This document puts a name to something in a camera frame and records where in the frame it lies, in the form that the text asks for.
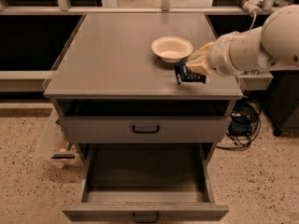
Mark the black upper drawer handle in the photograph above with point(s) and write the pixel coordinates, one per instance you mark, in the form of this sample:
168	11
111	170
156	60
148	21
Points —
145	129

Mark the black open drawer handle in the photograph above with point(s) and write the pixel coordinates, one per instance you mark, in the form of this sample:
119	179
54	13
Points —
145	218

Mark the white paper bowl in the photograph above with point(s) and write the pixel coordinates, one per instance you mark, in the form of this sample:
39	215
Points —
171	49

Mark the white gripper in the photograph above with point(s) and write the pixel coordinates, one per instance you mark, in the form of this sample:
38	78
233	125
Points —
220	57

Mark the white power strip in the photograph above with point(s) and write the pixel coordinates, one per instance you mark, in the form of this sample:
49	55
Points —
252	7

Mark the open grey middle drawer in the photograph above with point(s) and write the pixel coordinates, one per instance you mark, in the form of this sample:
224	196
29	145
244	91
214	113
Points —
169	179

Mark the blue electronics box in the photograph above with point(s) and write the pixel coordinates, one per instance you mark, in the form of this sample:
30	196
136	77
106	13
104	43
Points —
239	129

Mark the grey drawer cabinet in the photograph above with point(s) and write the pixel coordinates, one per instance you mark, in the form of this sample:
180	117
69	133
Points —
110	71

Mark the closed grey upper drawer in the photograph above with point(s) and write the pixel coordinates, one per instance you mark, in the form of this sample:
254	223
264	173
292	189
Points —
119	130

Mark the clear plastic storage bin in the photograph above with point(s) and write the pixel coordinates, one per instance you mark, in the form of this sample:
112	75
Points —
53	147

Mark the dark cabinet at right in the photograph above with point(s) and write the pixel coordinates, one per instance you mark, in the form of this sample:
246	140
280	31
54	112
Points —
282	101

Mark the dark rxbar blueberry wrapper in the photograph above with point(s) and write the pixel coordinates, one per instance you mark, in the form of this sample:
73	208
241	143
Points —
184	74

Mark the grey metal rail beam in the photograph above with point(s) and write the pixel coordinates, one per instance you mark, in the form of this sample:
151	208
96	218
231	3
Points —
23	80

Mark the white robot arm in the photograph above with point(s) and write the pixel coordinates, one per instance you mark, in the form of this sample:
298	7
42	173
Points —
274	45

